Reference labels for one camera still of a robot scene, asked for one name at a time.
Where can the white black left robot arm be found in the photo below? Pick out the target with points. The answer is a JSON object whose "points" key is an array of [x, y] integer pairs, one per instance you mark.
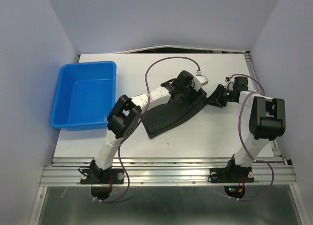
{"points": [[128, 113]]}

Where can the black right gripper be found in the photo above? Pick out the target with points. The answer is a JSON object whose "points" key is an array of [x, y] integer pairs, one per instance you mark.
{"points": [[215, 99]]}

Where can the black dotted skirt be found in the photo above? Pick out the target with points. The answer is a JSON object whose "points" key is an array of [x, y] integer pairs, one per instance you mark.
{"points": [[167, 116]]}

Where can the blue plastic bin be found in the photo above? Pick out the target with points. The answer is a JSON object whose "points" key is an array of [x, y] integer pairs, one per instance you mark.
{"points": [[84, 96]]}

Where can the aluminium table edge rail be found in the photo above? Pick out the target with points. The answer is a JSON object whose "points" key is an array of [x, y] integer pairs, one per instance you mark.
{"points": [[167, 172]]}

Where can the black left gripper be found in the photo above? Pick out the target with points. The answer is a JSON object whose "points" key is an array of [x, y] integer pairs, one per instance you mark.
{"points": [[191, 98]]}

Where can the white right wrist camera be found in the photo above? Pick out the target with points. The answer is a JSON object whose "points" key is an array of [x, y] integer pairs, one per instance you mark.
{"points": [[229, 83]]}

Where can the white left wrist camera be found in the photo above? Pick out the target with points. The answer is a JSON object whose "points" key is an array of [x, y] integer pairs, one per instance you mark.
{"points": [[199, 80]]}

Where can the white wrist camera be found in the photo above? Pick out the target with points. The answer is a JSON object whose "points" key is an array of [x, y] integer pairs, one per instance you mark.
{"points": [[199, 80], [229, 83]]}

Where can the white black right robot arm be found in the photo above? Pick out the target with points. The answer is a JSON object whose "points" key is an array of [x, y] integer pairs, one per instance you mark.
{"points": [[267, 119]]}

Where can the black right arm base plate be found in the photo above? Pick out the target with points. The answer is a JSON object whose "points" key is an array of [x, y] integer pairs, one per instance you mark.
{"points": [[224, 175]]}

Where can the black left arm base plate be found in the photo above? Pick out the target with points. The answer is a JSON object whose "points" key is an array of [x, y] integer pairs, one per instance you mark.
{"points": [[110, 176]]}

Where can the right side aluminium rail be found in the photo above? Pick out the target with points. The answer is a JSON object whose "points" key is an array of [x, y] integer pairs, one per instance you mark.
{"points": [[254, 71]]}

